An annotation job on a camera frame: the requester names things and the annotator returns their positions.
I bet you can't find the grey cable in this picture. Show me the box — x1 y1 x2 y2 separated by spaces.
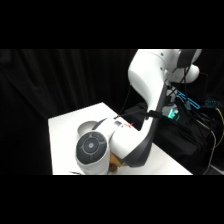
202 128 218 176

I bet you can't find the black curtain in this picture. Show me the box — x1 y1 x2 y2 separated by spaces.
0 49 224 176

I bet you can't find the yellow cable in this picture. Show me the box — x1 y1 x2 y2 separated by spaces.
215 107 224 149

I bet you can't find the black cloth covered stand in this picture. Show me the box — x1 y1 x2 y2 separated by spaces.
122 101 216 176

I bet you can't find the tan wrist camera mount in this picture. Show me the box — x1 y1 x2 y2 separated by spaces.
110 154 127 173

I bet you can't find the blue lit device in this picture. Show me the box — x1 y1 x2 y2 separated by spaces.
175 90 201 111

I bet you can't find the green status light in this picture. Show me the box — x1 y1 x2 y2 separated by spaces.
166 107 181 122

